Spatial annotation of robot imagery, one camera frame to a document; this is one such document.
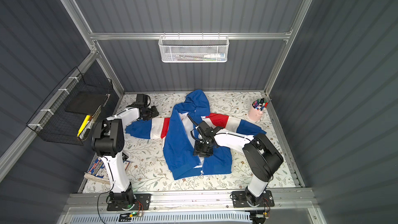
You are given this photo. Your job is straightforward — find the blue red white jacket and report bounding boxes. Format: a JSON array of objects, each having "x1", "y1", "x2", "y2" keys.
[{"x1": 125, "y1": 90, "x2": 266, "y2": 180}]

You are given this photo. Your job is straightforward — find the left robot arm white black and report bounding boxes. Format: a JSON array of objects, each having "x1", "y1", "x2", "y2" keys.
[{"x1": 92, "y1": 106, "x2": 159, "y2": 211}]

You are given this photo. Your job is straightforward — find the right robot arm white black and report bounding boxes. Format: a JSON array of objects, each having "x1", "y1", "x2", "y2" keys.
[{"x1": 194, "y1": 129, "x2": 284, "y2": 206}]

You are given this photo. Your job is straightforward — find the floral table mat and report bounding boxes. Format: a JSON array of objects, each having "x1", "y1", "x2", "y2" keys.
[{"x1": 81, "y1": 91, "x2": 297, "y2": 194}]

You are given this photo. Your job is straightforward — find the small black remote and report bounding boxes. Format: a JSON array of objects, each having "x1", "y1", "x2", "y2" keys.
[{"x1": 122, "y1": 152, "x2": 129, "y2": 162}]

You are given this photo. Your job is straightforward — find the yellow marker in basket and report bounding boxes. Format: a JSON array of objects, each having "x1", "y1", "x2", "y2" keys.
[{"x1": 77, "y1": 115, "x2": 92, "y2": 137}]

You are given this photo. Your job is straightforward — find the black notebook in basket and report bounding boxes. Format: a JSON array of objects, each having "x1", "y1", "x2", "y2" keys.
[{"x1": 65, "y1": 92, "x2": 108, "y2": 116}]

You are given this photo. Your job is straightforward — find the pink pen cup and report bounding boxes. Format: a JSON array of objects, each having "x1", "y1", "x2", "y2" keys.
[{"x1": 248, "y1": 98, "x2": 269, "y2": 121}]

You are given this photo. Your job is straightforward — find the blue picture book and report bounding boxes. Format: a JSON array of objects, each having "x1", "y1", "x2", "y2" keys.
[{"x1": 84, "y1": 152, "x2": 130, "y2": 187}]

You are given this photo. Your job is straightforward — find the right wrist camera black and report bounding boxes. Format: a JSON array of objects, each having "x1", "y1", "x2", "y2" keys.
[{"x1": 197, "y1": 121, "x2": 223, "y2": 139}]

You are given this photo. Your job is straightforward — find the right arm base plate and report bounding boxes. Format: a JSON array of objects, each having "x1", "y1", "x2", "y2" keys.
[{"x1": 230, "y1": 190, "x2": 275, "y2": 208}]

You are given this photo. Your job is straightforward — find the white wire mesh basket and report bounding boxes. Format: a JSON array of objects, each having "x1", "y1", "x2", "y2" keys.
[{"x1": 158, "y1": 36, "x2": 230, "y2": 63}]

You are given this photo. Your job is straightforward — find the black wire wall basket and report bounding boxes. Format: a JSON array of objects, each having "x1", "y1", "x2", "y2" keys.
[{"x1": 27, "y1": 68, "x2": 113, "y2": 146}]

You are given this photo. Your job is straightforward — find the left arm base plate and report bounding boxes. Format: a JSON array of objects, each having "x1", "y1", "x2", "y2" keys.
[{"x1": 106, "y1": 192, "x2": 151, "y2": 212}]

